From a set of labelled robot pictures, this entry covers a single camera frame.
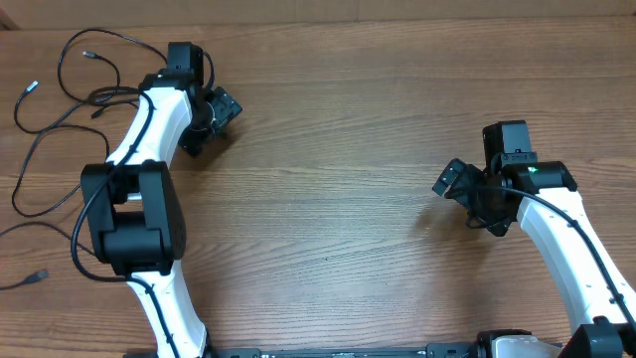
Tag thick black USB cable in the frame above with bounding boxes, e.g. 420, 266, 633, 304
13, 27, 170, 135

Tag thin black USB cable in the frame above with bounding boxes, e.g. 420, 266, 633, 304
10, 98, 140, 219

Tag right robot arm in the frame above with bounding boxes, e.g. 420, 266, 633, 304
432, 120, 635, 358

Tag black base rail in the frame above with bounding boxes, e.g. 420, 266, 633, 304
123, 326, 565, 358

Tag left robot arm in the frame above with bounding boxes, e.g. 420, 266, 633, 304
78, 42, 242, 357

